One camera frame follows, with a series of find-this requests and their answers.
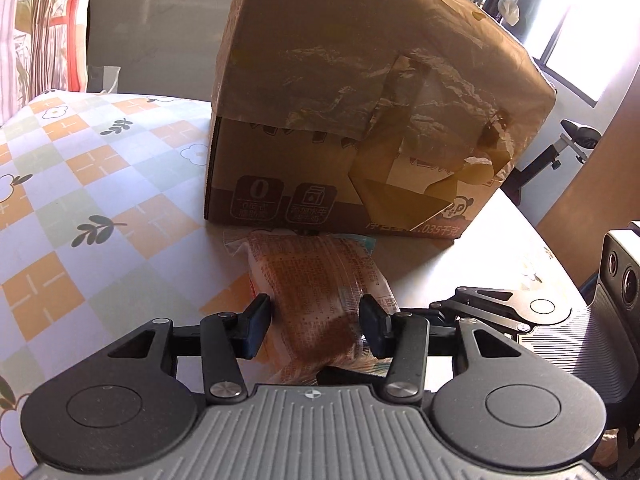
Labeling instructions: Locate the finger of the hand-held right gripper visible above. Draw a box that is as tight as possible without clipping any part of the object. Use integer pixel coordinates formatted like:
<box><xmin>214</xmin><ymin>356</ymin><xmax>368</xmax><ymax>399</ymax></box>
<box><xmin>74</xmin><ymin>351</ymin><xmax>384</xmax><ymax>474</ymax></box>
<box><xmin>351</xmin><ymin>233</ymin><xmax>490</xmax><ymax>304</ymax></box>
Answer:
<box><xmin>400</xmin><ymin>286</ymin><xmax>532</xmax><ymax>335</ymax></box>

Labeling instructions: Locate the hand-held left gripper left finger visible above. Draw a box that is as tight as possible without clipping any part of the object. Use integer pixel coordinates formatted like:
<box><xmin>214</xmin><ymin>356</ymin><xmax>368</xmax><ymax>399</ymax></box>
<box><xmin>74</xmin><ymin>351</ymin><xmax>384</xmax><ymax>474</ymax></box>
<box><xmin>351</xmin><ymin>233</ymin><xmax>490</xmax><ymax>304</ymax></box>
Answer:
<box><xmin>60</xmin><ymin>294</ymin><xmax>271</xmax><ymax>404</ymax></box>

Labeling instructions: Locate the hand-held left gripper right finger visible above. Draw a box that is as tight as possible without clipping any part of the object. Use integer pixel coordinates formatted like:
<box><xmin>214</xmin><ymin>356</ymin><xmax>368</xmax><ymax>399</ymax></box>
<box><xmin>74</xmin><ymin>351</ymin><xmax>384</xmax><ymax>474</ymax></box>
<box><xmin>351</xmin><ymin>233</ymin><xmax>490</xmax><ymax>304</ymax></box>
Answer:
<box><xmin>360</xmin><ymin>295</ymin><xmax>566</xmax><ymax>404</ymax></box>

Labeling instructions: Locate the orange clear snack packet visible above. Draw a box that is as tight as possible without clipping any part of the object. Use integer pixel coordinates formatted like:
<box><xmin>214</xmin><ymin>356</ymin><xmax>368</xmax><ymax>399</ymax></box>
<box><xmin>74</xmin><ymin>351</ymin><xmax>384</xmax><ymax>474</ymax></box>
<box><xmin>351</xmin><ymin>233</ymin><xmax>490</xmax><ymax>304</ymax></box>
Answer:
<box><xmin>222</xmin><ymin>227</ymin><xmax>398</xmax><ymax>386</ymax></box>

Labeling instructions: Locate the brown wooden board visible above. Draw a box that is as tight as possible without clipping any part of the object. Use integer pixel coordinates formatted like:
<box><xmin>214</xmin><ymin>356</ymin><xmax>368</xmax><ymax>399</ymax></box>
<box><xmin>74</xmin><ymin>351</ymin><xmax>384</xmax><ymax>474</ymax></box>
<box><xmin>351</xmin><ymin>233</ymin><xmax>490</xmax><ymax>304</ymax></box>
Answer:
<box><xmin>537</xmin><ymin>105</ymin><xmax>640</xmax><ymax>233</ymax></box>

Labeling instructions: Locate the black exercise bike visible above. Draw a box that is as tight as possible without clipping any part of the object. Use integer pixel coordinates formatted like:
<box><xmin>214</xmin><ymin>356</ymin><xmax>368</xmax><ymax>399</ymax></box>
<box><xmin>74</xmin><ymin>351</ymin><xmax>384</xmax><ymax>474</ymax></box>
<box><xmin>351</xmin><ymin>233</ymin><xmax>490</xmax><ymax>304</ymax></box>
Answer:
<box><xmin>500</xmin><ymin>119</ymin><xmax>603</xmax><ymax>207</ymax></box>

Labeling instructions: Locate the white plastic container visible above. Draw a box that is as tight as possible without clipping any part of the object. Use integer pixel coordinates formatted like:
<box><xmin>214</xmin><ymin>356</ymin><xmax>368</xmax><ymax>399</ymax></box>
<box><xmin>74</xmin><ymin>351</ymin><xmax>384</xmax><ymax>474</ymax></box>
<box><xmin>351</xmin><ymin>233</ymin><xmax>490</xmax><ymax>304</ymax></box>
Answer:
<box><xmin>87</xmin><ymin>65</ymin><xmax>121</xmax><ymax>94</ymax></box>

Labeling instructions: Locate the white hanging bag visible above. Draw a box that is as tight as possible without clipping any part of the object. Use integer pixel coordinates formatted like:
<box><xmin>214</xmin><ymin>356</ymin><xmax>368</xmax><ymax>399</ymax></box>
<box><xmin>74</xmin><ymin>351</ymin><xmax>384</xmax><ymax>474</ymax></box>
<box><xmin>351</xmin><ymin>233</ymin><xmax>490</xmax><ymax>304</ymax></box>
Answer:
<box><xmin>497</xmin><ymin>0</ymin><xmax>522</xmax><ymax>26</ymax></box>

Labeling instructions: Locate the cardboard box with plastic liner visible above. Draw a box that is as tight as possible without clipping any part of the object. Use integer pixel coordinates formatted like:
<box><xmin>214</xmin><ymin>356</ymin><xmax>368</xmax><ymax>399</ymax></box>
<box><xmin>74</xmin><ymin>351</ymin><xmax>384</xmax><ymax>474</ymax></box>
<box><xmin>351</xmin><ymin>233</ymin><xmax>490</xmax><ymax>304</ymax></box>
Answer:
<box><xmin>212</xmin><ymin>0</ymin><xmax>558</xmax><ymax>233</ymax></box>

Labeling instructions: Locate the pink printed backdrop cloth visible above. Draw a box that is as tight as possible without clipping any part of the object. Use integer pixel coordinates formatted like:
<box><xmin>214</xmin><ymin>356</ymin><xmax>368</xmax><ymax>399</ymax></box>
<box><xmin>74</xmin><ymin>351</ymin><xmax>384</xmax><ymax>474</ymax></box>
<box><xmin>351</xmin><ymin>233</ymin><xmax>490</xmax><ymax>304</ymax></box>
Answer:
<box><xmin>0</xmin><ymin>0</ymin><xmax>93</xmax><ymax>126</ymax></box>

